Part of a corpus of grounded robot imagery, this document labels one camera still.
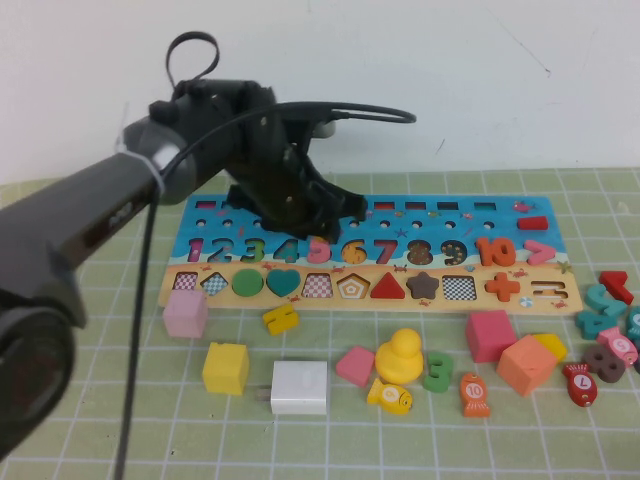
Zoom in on red triangle piece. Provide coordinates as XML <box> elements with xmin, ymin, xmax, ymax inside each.
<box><xmin>370</xmin><ymin>272</ymin><xmax>406</xmax><ymax>300</ymax></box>

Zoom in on blue wooden number puzzle board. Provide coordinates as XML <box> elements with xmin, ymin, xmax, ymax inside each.
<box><xmin>158</xmin><ymin>193</ymin><xmax>584</xmax><ymax>314</ymax></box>

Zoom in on red number seven piece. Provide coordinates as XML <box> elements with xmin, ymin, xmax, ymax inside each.
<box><xmin>598</xmin><ymin>270</ymin><xmax>632</xmax><ymax>305</ymax></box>

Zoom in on teal number four piece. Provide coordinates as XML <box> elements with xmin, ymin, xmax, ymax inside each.
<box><xmin>574</xmin><ymin>308</ymin><xmax>621</xmax><ymax>345</ymax></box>

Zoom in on orange wooden fish ten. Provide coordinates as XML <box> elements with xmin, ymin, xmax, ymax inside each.
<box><xmin>459</xmin><ymin>371</ymin><xmax>492</xmax><ymax>418</ymax></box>

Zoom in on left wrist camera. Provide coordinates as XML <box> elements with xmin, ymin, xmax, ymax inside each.
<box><xmin>299</xmin><ymin>107</ymin><xmax>337</xmax><ymax>146</ymax></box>

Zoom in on yellow wooden cube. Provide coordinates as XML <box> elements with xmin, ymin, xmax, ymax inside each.
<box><xmin>201</xmin><ymin>341</ymin><xmax>251</xmax><ymax>396</ymax></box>

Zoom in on brown star piece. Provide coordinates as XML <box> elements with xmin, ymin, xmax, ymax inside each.
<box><xmin>405</xmin><ymin>271</ymin><xmax>441</xmax><ymax>300</ymax></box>

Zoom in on teal number two piece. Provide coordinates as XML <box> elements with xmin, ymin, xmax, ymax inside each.
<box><xmin>583</xmin><ymin>283</ymin><xmax>629</xmax><ymax>317</ymax></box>

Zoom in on brown number eight piece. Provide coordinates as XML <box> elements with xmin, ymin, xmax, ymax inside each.
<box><xmin>582</xmin><ymin>344</ymin><xmax>626</xmax><ymax>384</ymax></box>

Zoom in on green circle piece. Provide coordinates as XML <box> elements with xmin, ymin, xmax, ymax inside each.
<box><xmin>232</xmin><ymin>268</ymin><xmax>265</xmax><ymax>297</ymax></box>

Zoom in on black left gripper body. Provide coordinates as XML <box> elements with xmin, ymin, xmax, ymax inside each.
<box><xmin>222</xmin><ymin>106</ymin><xmax>346</xmax><ymax>240</ymax></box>

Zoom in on red wooden fish seven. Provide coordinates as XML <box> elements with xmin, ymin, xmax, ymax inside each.
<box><xmin>560</xmin><ymin>360</ymin><xmax>599</xmax><ymax>407</ymax></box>

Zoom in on orange wooden cube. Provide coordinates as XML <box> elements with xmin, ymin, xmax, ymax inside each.
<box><xmin>496</xmin><ymin>333</ymin><xmax>559</xmax><ymax>397</ymax></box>

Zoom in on yellow equals sign piece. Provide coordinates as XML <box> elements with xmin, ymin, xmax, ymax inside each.
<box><xmin>262</xmin><ymin>303</ymin><xmax>300</xmax><ymax>336</ymax></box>

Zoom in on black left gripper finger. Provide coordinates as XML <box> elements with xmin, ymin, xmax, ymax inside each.
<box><xmin>313</xmin><ymin>180</ymin><xmax>368</xmax><ymax>221</ymax></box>
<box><xmin>299</xmin><ymin>218</ymin><xmax>343</xmax><ymax>243</ymax></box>

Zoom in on green number three piece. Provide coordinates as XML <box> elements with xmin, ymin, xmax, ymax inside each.
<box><xmin>422</xmin><ymin>350</ymin><xmax>455</xmax><ymax>392</ymax></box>

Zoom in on white power adapter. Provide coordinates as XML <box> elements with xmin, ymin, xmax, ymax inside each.
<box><xmin>257</xmin><ymin>358</ymin><xmax>330</xmax><ymax>416</ymax></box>

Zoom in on pink trapezoid block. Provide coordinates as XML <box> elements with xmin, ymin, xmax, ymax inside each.
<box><xmin>335</xmin><ymin>345</ymin><xmax>377</xmax><ymax>389</ymax></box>

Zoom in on pink number five piece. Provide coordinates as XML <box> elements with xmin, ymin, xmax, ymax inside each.
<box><xmin>307</xmin><ymin>234</ymin><xmax>335</xmax><ymax>265</ymax></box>

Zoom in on light pink wooden cube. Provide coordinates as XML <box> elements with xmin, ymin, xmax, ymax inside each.
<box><xmin>163</xmin><ymin>288</ymin><xmax>210</xmax><ymax>339</ymax></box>

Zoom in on yellow pentagon block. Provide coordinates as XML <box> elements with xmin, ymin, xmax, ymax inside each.
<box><xmin>530</xmin><ymin>332</ymin><xmax>569</xmax><ymax>364</ymax></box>

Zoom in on white zip tie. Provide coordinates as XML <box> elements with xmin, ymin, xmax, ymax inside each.
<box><xmin>113</xmin><ymin>134</ymin><xmax>167</xmax><ymax>201</ymax></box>

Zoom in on black round cable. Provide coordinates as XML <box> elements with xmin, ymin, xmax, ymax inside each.
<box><xmin>113</xmin><ymin>101</ymin><xmax>417</xmax><ymax>480</ymax></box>

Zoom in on orange plus sign piece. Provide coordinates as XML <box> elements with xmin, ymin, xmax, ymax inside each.
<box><xmin>484</xmin><ymin>273</ymin><xmax>521</xmax><ymax>303</ymax></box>

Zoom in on yellow wooden fish nine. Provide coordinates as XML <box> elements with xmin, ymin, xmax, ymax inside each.
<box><xmin>367</xmin><ymin>376</ymin><xmax>415</xmax><ymax>415</ymax></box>

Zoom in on orange number ten piece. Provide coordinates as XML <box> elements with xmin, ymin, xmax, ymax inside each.
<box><xmin>474</xmin><ymin>236</ymin><xmax>517</xmax><ymax>268</ymax></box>

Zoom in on teal heart piece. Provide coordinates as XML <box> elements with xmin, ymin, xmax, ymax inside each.
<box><xmin>266</xmin><ymin>268</ymin><xmax>302</xmax><ymax>299</ymax></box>

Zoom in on yellow rubber duck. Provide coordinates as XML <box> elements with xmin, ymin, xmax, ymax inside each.
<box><xmin>374</xmin><ymin>327</ymin><xmax>425</xmax><ymax>385</ymax></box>

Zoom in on pink greater-than sign piece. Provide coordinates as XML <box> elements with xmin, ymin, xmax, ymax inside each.
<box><xmin>523</xmin><ymin>239</ymin><xmax>557</xmax><ymax>266</ymax></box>

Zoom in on deep pink wooden cube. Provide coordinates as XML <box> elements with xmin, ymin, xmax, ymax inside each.
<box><xmin>465</xmin><ymin>308</ymin><xmax>519</xmax><ymax>364</ymax></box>

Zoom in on black flat strap loop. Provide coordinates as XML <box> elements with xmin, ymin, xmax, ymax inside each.
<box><xmin>167</xmin><ymin>30</ymin><xmax>220</xmax><ymax>94</ymax></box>

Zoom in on pink wooden fish five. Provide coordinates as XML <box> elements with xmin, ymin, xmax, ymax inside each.
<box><xmin>594</xmin><ymin>325</ymin><xmax>639</xmax><ymax>365</ymax></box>

